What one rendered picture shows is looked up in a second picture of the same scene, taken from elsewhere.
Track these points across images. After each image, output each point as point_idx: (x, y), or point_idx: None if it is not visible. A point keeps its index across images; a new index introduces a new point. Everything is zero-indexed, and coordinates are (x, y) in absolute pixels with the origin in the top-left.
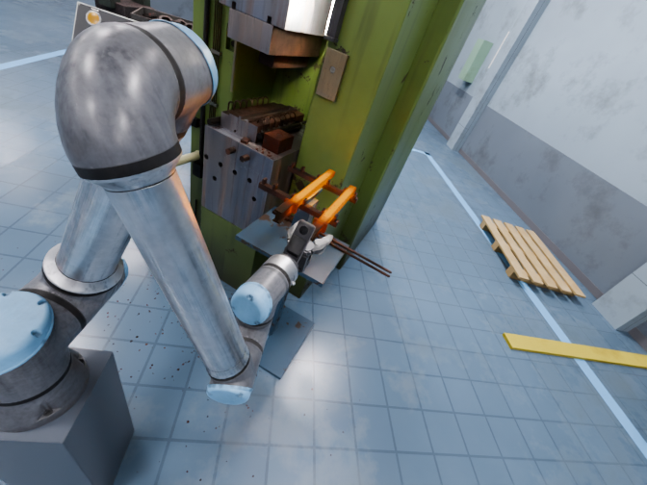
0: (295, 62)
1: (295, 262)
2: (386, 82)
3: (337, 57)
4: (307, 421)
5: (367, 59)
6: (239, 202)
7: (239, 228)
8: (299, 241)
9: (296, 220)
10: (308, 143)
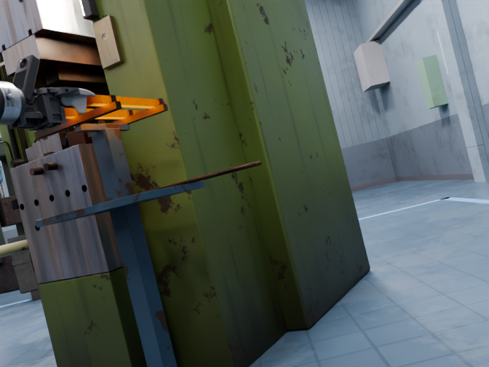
0: (91, 76)
1: (16, 87)
2: (163, 17)
3: (102, 23)
4: None
5: (126, 5)
6: (70, 235)
7: (84, 277)
8: (22, 73)
9: (101, 164)
10: None
